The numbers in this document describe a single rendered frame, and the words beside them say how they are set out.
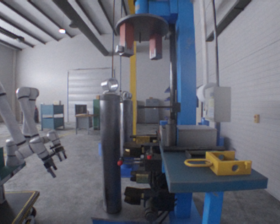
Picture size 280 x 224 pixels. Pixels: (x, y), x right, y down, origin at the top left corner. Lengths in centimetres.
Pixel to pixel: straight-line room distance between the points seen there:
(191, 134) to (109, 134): 82
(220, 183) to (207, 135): 55
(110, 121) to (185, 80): 86
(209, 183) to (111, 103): 118
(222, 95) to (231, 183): 129
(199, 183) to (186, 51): 128
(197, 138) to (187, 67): 75
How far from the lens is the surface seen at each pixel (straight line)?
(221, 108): 186
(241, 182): 73
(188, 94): 155
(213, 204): 77
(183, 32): 171
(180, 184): 64
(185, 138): 113
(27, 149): 141
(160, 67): 1262
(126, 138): 293
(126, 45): 156
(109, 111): 155
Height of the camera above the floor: 135
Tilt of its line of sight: 2 degrees down
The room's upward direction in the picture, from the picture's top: straight up
